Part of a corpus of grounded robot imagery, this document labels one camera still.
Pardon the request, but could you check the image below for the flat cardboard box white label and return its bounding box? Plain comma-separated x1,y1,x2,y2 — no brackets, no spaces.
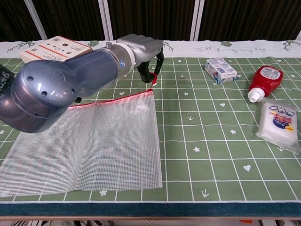
18,35,93,64

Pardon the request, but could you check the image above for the red bottle white cap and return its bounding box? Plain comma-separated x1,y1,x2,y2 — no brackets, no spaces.
247,65,284,103

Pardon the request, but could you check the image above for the white sponge pack in plastic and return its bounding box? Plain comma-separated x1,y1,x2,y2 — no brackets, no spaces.
255,98,301,155

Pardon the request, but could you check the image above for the green checked tablecloth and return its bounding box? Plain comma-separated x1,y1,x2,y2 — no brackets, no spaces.
0,39,301,218

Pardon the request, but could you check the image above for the small white blue soap box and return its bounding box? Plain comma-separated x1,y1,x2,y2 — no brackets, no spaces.
204,57,238,85

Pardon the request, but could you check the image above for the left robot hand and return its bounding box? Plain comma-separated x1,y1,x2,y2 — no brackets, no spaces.
116,34,166,83

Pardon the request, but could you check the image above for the clear mesh zipper pouch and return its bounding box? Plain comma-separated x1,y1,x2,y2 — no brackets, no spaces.
0,72,163,198

